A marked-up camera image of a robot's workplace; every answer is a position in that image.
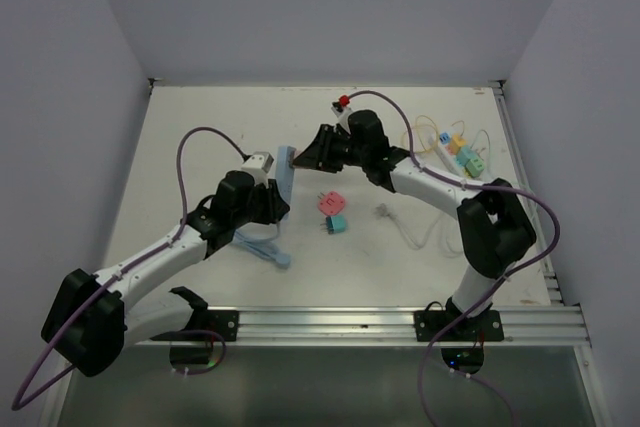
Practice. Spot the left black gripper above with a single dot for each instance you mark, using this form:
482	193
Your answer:
274	204

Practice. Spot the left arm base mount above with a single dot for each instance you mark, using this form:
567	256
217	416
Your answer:
200	332

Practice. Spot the aluminium rail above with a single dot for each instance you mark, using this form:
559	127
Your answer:
546	326

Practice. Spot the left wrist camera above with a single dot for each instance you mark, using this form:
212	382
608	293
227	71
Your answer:
258	165

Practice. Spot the yellow plug adapter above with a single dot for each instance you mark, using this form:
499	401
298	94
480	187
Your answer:
456	143

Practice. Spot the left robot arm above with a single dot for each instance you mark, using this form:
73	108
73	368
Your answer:
94	317

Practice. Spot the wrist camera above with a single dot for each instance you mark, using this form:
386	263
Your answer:
341	108
258	165

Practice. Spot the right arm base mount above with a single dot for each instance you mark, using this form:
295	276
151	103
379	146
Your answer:
450	329

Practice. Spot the teal plug adapter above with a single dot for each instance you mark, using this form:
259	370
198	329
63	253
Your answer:
334	224

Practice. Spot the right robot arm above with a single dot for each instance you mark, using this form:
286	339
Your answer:
494	227

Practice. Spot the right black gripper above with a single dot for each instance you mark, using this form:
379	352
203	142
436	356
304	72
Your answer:
318	155

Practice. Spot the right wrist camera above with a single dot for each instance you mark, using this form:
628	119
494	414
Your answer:
341	108

